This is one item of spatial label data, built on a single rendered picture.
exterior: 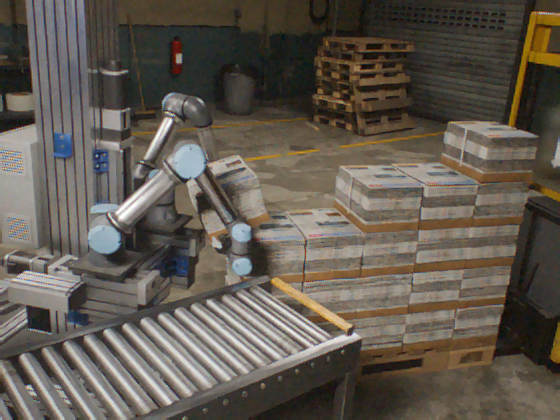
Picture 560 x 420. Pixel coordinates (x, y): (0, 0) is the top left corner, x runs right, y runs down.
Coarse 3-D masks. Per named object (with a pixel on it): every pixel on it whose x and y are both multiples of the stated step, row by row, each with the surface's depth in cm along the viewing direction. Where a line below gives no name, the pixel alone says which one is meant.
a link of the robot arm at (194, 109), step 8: (192, 96) 290; (184, 104) 287; (192, 104) 286; (200, 104) 287; (184, 112) 288; (192, 112) 287; (200, 112) 287; (208, 112) 290; (192, 120) 289; (200, 120) 288; (208, 120) 290; (200, 128) 290; (208, 128) 293; (200, 136) 295; (208, 136) 295; (200, 144) 300; (208, 144) 297; (208, 152) 300; (216, 152) 302; (208, 160) 303; (216, 160) 304
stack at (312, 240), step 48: (288, 240) 269; (336, 240) 277; (384, 240) 285; (432, 240) 294; (336, 288) 286; (384, 288) 294; (432, 288) 304; (336, 336) 297; (384, 336) 306; (432, 336) 315
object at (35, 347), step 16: (224, 288) 226; (240, 288) 227; (176, 304) 213; (192, 304) 215; (112, 320) 200; (128, 320) 201; (48, 336) 189; (64, 336) 189; (80, 336) 190; (0, 352) 179; (16, 352) 180; (32, 352) 182; (112, 352) 200; (16, 368) 180; (0, 384) 178
